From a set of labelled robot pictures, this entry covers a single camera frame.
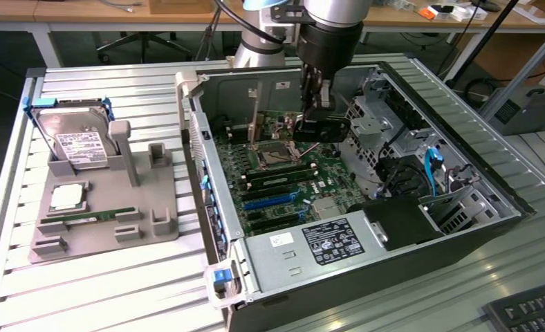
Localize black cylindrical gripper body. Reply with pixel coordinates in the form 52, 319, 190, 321
296, 20, 365, 75

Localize green graphics card black fan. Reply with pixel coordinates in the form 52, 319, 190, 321
248, 88, 353, 143

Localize silver metal drive cage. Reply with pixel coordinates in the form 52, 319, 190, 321
344, 67, 440, 167

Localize metal socket cover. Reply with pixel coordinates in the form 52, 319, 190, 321
290, 140, 321, 160

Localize long wooden desk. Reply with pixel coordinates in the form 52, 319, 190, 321
0, 0, 545, 68

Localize thin metal locking lever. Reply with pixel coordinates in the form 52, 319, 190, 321
245, 116, 257, 153

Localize black open PC case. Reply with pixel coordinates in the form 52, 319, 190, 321
174, 60, 540, 332

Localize CPU socket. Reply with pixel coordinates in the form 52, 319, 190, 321
249, 140, 301, 170

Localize green motherboard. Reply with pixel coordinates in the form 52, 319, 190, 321
212, 119, 373, 241

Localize black RAM slot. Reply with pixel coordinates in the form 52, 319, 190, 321
241, 160, 314, 178

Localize black RAM stick white label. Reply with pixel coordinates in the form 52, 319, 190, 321
245, 168, 320, 191

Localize long black expansion slot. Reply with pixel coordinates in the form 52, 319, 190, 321
250, 212, 301, 230
257, 221, 305, 237
240, 185, 298, 203

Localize white device box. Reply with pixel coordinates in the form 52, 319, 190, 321
452, 5, 489, 22

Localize silver chipset heatsink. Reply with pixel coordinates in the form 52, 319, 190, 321
313, 197, 348, 215

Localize blue expansion slot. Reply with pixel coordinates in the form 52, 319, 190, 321
244, 193, 293, 212

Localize black tripod pole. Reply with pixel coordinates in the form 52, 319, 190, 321
443, 0, 521, 87

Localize black office chair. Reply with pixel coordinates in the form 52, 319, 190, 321
96, 30, 196, 65

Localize black plastic fan shroud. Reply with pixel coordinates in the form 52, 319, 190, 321
347, 195, 448, 252

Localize silver perforated disk bay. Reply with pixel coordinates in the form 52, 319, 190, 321
419, 183, 521, 236

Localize white paper sheets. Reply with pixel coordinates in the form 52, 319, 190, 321
512, 3, 545, 26

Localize grey power supply unit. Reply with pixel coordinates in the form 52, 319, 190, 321
242, 210, 392, 295

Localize grey parts rack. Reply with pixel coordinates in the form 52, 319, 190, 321
26, 119, 182, 266

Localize blue case latch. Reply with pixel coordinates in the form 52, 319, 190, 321
212, 269, 233, 288

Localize hard disk drive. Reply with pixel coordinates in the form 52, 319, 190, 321
22, 96, 113, 163

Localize green RAM stick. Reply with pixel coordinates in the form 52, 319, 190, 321
41, 206, 138, 225

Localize silver CPU chip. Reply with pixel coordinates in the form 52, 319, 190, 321
49, 184, 89, 210

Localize clear plastic latch housing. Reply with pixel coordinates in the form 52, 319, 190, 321
205, 264, 246, 309

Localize black keyboard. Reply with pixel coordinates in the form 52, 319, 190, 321
480, 286, 545, 332

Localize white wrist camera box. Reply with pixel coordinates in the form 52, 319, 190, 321
261, 23, 301, 44

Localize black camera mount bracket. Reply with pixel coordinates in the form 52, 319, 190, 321
270, 3, 318, 26

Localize sheathed robot cable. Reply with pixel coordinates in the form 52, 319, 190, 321
213, 0, 286, 45

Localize black power wire bundle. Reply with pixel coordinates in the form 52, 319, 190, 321
373, 120, 429, 203

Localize beige plastic case bracket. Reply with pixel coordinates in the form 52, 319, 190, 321
174, 71, 209, 131

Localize blue disk wire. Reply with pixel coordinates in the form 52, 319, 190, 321
423, 147, 445, 198

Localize blue card retainer rail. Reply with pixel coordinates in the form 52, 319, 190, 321
198, 157, 232, 245

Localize grey computer tower with handle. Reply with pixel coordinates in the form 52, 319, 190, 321
480, 86, 545, 138

